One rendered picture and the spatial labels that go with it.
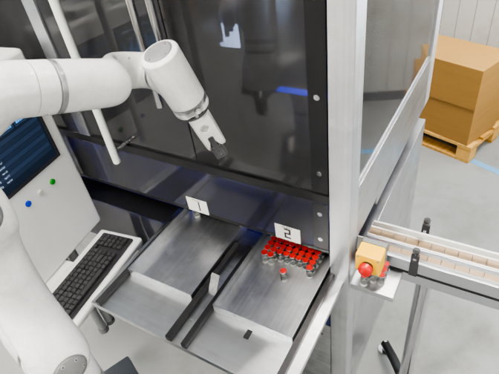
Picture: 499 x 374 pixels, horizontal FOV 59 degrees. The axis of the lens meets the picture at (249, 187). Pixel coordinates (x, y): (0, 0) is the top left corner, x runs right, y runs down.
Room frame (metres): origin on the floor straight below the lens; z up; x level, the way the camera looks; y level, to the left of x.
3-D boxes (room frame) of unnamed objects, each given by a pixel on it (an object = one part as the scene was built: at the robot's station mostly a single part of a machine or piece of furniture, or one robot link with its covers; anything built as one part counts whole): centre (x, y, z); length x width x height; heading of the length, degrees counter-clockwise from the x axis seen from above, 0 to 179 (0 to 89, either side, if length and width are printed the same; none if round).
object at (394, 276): (0.84, -0.35, 0.87); 0.14 x 0.13 x 0.02; 145
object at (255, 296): (0.86, -0.04, 0.90); 0.34 x 0.26 x 0.04; 145
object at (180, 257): (1.06, 0.24, 0.90); 0.34 x 0.26 x 0.04; 145
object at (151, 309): (0.91, 0.14, 0.87); 0.70 x 0.48 x 0.02; 55
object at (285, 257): (0.94, -0.09, 0.91); 0.18 x 0.02 x 0.05; 55
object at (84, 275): (1.09, 0.63, 0.82); 0.40 x 0.14 x 0.02; 153
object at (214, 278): (0.84, 0.19, 0.91); 0.14 x 0.03 x 0.06; 144
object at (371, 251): (0.82, -0.31, 1.00); 0.08 x 0.07 x 0.07; 145
